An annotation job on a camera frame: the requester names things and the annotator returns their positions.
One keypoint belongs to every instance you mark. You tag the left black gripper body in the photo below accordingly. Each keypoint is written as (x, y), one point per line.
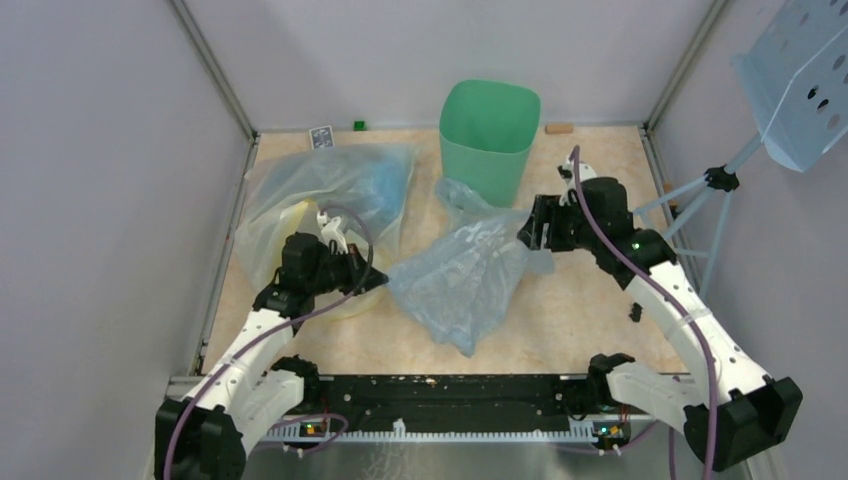
(339, 272)

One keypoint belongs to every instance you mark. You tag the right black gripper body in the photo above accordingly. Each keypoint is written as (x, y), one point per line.
(568, 230)

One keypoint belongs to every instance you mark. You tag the light blue plastic bag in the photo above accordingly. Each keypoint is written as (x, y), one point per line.
(461, 286)

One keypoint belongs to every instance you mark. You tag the clear yellowish plastic bag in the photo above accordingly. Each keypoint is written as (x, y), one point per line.
(366, 185)

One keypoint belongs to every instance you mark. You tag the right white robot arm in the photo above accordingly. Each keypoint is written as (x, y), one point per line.
(733, 409)

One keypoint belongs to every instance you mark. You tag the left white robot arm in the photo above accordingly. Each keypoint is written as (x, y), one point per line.
(210, 431)

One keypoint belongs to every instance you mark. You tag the green plastic trash bin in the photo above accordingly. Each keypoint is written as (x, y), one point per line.
(487, 130)

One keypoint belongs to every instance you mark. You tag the small wooden block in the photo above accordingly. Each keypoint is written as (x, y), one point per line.
(559, 128)

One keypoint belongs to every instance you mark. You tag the small black fallen part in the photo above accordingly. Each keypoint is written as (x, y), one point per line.
(636, 311)

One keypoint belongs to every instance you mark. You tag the blue playing card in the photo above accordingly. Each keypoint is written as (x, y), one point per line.
(321, 137)

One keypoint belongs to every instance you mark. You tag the perforated light blue panel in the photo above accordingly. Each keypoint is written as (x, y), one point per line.
(795, 80)

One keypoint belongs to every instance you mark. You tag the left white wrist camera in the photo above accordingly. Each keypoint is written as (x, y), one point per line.
(332, 231)

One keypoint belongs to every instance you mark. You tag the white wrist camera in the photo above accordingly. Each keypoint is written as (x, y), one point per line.
(332, 231)
(569, 172)

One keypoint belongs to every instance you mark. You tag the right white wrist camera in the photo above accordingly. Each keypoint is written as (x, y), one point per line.
(569, 172)

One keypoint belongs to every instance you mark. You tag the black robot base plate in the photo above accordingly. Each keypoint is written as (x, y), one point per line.
(498, 403)

